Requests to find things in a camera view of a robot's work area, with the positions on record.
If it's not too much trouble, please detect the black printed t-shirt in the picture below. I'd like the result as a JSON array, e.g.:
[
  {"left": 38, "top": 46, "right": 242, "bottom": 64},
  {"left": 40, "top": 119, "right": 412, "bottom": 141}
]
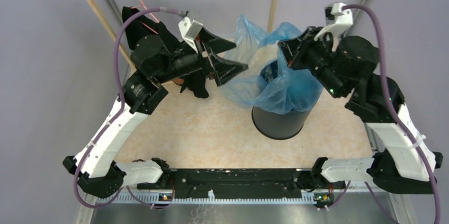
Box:
[{"left": 121, "top": 6, "right": 210, "bottom": 100}]

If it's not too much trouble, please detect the black round trash bin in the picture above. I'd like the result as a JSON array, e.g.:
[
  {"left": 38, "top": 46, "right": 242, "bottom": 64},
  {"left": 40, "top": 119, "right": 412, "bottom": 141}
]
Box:
[{"left": 252, "top": 60, "right": 316, "bottom": 140}]

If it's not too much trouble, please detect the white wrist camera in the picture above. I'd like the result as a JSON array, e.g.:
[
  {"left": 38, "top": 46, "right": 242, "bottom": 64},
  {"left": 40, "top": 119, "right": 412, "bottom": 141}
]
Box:
[
  {"left": 314, "top": 3, "right": 354, "bottom": 41},
  {"left": 178, "top": 11, "right": 203, "bottom": 53}
]

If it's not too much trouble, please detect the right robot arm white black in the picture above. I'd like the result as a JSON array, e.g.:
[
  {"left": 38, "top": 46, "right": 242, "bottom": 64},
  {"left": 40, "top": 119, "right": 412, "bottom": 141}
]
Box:
[{"left": 278, "top": 26, "right": 443, "bottom": 194}]

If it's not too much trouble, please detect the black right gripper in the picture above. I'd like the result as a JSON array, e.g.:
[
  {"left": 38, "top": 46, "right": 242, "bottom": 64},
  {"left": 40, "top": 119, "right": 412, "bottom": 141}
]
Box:
[{"left": 277, "top": 26, "right": 346, "bottom": 100}]

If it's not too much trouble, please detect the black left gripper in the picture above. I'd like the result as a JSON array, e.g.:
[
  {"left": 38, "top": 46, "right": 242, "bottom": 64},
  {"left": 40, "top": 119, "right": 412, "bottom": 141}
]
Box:
[{"left": 156, "top": 26, "right": 249, "bottom": 85}]

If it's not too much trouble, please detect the metal corner frame left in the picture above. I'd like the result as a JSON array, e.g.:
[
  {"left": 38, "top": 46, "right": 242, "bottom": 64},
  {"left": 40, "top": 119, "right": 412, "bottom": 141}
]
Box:
[{"left": 101, "top": 0, "right": 134, "bottom": 85}]

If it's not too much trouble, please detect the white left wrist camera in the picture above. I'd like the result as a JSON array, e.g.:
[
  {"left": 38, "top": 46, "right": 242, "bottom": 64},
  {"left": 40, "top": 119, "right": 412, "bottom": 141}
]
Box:
[{"left": 178, "top": 11, "right": 203, "bottom": 53}]

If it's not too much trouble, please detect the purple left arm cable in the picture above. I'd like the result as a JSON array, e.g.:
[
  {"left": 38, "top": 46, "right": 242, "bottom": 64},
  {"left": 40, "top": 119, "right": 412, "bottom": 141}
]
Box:
[{"left": 73, "top": 7, "right": 183, "bottom": 210}]

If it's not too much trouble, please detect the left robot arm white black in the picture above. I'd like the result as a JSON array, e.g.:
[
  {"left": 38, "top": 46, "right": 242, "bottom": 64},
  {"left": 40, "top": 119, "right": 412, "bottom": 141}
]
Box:
[{"left": 63, "top": 29, "right": 248, "bottom": 199}]

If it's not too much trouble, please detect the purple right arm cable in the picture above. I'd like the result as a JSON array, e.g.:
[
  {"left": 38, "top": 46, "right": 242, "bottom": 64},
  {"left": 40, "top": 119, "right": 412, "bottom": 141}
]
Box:
[{"left": 342, "top": 4, "right": 441, "bottom": 224}]

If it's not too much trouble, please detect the blue plastic trash bag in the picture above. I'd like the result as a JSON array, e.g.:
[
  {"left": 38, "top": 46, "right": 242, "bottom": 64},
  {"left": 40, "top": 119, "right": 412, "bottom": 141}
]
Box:
[{"left": 219, "top": 15, "right": 323, "bottom": 114}]

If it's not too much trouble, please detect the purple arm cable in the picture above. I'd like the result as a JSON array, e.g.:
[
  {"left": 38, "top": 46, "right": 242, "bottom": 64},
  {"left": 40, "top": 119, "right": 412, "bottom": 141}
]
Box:
[
  {"left": 73, "top": 7, "right": 183, "bottom": 210},
  {"left": 342, "top": 4, "right": 441, "bottom": 224}
]

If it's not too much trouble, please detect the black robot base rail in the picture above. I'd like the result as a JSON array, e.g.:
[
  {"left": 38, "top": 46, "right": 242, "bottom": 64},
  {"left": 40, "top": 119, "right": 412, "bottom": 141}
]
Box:
[{"left": 84, "top": 167, "right": 401, "bottom": 205}]

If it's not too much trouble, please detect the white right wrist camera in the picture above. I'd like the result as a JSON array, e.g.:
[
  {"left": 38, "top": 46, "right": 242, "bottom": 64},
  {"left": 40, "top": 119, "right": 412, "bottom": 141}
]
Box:
[{"left": 314, "top": 3, "right": 354, "bottom": 41}]

